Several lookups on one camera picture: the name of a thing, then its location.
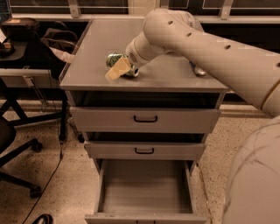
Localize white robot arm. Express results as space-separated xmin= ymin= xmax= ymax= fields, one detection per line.
xmin=106 ymin=9 xmax=280 ymax=224

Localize blue Pepsi can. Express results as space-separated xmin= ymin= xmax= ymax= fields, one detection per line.
xmin=190 ymin=62 xmax=207 ymax=76

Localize black floor cable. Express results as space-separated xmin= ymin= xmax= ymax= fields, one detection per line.
xmin=20 ymin=139 xmax=65 ymax=224

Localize dark side desk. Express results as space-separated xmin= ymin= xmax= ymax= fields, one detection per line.
xmin=0 ymin=39 xmax=67 ymax=140

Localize crushed green soda can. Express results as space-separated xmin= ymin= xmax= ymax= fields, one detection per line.
xmin=106 ymin=52 xmax=139 ymax=80

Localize black office chair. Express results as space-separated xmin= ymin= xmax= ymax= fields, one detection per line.
xmin=0 ymin=116 xmax=42 ymax=198

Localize grey drawer cabinet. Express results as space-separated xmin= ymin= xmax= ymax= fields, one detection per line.
xmin=59 ymin=18 xmax=232 ymax=176

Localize black shoe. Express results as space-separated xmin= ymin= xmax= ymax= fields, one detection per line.
xmin=32 ymin=213 xmax=53 ymax=224

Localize grey open bottom drawer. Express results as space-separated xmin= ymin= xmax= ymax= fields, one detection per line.
xmin=85 ymin=159 xmax=207 ymax=224

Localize dark bag on desk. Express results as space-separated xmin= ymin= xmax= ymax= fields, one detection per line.
xmin=41 ymin=28 xmax=78 ymax=63

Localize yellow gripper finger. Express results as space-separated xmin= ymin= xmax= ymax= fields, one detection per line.
xmin=105 ymin=57 xmax=131 ymax=81

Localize black device on desk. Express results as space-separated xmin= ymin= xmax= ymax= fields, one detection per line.
xmin=0 ymin=17 xmax=40 ymax=58

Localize grey top drawer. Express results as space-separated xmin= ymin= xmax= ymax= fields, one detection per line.
xmin=70 ymin=107 xmax=221 ymax=134

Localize grey middle drawer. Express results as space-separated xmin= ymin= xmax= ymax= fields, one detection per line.
xmin=85 ymin=141 xmax=206 ymax=161

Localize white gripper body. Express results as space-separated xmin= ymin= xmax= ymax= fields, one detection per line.
xmin=125 ymin=32 xmax=164 ymax=68

